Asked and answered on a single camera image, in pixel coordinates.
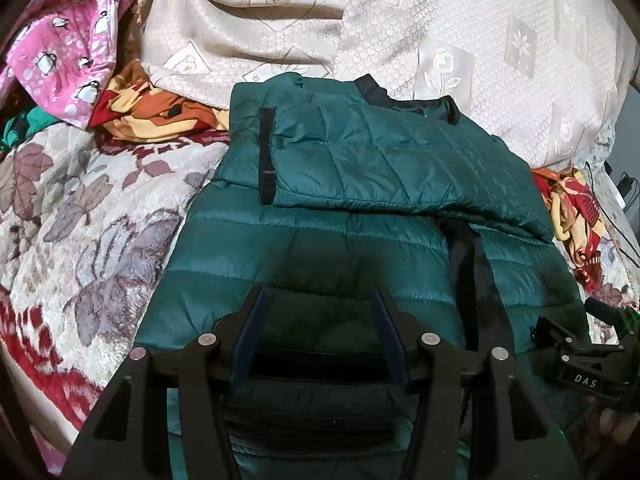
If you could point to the teal green cloth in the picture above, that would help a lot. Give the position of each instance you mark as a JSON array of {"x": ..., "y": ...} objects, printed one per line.
[{"x": 22, "y": 130}]

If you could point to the pink penguin print cloth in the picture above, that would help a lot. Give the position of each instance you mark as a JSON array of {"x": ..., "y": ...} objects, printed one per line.
[{"x": 60, "y": 50}]

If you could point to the green puffer jacket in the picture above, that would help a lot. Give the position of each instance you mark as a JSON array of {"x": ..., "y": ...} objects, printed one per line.
[{"x": 350, "y": 170}]

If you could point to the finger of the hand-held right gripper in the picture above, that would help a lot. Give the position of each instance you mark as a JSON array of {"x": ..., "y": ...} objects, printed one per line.
[
  {"x": 570, "y": 347},
  {"x": 602, "y": 311}
]

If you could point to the floral plush blanket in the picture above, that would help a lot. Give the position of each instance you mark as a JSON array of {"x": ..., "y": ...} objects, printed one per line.
[{"x": 100, "y": 220}]

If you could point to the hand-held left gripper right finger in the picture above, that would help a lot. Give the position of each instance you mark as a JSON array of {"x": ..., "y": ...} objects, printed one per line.
[{"x": 395, "y": 345}]

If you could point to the black charger plug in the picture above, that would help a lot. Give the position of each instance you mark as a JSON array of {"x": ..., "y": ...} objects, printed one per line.
[{"x": 626, "y": 182}]

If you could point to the beige patterned bedspread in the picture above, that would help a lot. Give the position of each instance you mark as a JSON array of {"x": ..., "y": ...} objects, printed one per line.
[{"x": 450, "y": 20}]

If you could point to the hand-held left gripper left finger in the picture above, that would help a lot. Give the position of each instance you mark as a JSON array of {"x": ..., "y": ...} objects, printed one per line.
[{"x": 246, "y": 350}]

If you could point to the person's right hand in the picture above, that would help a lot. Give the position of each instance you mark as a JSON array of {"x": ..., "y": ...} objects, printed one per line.
[{"x": 620, "y": 427}]

